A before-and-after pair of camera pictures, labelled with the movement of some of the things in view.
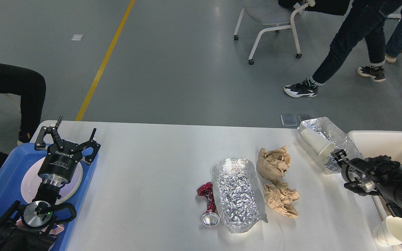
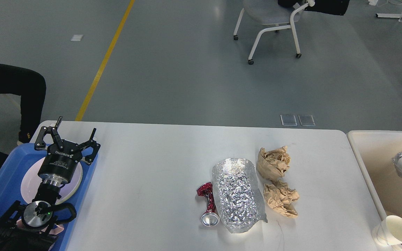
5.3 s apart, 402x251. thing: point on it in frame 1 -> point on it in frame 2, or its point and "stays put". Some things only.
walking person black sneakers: (367, 15) -> (340, 7)
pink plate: (31, 182) stays put
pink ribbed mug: (56, 229) stays put
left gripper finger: (89, 159) stays put
